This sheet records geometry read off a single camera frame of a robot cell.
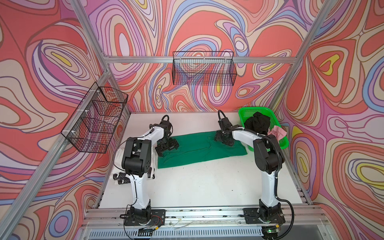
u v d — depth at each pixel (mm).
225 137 778
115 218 748
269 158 551
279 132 957
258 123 1004
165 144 842
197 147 1002
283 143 930
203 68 960
